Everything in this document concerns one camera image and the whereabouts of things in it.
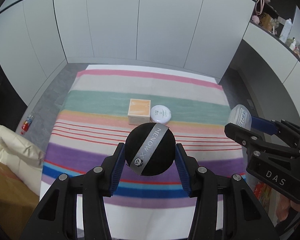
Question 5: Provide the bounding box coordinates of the black round powder puff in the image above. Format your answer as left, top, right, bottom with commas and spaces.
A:
125, 122, 175, 176

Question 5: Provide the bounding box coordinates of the clear plastic round container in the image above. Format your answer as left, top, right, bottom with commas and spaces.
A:
228, 104, 252, 130

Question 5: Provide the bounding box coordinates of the person's right hand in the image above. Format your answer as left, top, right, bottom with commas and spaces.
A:
276, 194, 300, 222

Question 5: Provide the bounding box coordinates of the white round compact case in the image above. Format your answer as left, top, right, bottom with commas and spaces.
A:
150, 105, 172, 125

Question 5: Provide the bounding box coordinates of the orange cube box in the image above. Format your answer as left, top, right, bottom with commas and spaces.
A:
127, 99, 151, 125

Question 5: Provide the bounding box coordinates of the striped colourful blanket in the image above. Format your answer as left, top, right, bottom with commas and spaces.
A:
40, 68, 245, 209

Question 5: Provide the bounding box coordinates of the cream padded armchair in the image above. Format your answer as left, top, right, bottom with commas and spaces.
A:
0, 124, 45, 195

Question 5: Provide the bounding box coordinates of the white bottle on shelf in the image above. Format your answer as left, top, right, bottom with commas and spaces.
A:
279, 18, 293, 43

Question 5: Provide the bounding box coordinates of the brown cardboard box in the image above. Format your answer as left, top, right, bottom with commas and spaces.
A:
0, 162, 39, 239

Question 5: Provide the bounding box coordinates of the pink handbag on shelf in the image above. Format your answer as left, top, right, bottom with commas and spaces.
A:
254, 0, 271, 15

